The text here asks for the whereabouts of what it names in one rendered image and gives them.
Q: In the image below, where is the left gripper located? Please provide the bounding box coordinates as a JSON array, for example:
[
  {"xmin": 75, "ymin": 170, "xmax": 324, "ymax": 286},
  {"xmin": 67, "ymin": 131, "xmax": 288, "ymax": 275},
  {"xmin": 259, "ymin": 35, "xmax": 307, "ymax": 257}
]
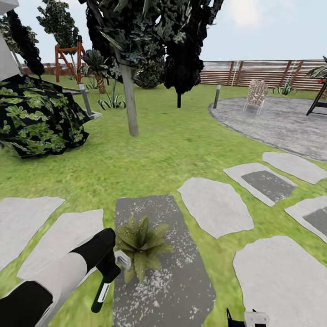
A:
[{"xmin": 96, "ymin": 255, "xmax": 121, "ymax": 282}]

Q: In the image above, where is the insectifuge atomizer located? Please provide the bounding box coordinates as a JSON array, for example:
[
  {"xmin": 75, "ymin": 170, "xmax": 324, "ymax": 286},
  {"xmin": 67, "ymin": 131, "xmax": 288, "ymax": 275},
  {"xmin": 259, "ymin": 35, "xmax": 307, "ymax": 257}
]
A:
[{"xmin": 91, "ymin": 276, "xmax": 110, "ymax": 313}]

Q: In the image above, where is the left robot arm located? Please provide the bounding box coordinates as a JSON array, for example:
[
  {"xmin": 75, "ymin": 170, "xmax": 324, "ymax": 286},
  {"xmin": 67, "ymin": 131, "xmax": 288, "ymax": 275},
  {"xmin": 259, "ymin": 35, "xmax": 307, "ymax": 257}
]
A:
[{"xmin": 0, "ymin": 227, "xmax": 132, "ymax": 327}]

